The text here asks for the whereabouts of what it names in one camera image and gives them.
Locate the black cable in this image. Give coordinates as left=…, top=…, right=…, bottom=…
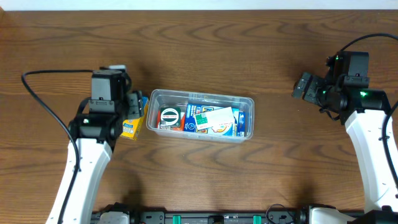
left=338, top=32, right=398, bottom=190
left=21, top=69, right=94, bottom=224

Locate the black mounting rail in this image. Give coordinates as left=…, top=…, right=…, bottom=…
left=91, top=210, right=368, bottom=224

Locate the right black cable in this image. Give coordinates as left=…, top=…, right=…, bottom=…
left=338, top=32, right=398, bottom=190

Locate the clear plastic container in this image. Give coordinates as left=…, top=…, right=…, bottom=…
left=146, top=89, right=254, bottom=143

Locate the left black cable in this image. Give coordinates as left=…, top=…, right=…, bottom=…
left=21, top=69, right=94, bottom=224

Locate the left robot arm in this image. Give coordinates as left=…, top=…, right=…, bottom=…
left=47, top=65, right=144, bottom=223

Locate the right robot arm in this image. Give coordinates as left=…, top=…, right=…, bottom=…
left=292, top=50, right=397, bottom=223

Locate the small green round-logo box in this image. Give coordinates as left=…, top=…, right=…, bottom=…
left=159, top=107, right=181, bottom=127

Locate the blue Kool Fever box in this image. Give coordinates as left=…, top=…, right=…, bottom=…
left=183, top=104, right=246, bottom=137

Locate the red white medicine box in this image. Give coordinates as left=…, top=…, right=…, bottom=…
left=157, top=110, right=185, bottom=131

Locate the white green Panadol box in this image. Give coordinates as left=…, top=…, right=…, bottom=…
left=194, top=107, right=234, bottom=130

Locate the yellow Woods syrup box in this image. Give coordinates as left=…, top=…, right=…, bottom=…
left=121, top=96, right=149, bottom=141

